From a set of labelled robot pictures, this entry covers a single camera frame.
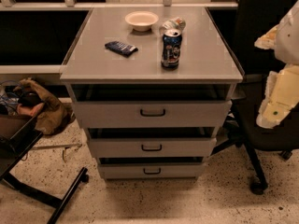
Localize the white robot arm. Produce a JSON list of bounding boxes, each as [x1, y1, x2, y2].
[[254, 1, 299, 129]]

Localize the grey drawer cabinet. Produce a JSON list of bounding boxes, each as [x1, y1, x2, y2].
[[61, 7, 242, 166]]

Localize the black rolling stand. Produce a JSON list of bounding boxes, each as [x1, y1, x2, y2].
[[0, 115, 90, 224]]

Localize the grey top drawer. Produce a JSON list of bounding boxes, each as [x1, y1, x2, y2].
[[73, 101, 232, 128]]

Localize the crumpled silver snack bag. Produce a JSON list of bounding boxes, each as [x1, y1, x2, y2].
[[159, 17, 186, 35]]

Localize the brown cloth bag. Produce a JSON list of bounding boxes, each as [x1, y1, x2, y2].
[[13, 78, 71, 135]]

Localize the black office chair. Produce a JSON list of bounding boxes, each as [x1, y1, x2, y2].
[[213, 0, 299, 195]]

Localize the blue soda can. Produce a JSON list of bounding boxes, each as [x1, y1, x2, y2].
[[161, 29, 182, 69]]

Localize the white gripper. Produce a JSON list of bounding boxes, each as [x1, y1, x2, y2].
[[254, 26, 299, 129]]

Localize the blue cables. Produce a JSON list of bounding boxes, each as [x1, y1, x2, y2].
[[0, 80, 21, 115]]

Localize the white bowl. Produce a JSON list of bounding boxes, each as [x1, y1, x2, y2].
[[125, 11, 159, 32]]

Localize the grey middle drawer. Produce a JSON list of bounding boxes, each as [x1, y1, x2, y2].
[[89, 138, 216, 158]]

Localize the dark blue snack packet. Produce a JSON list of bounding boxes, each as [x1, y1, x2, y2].
[[105, 41, 138, 58]]

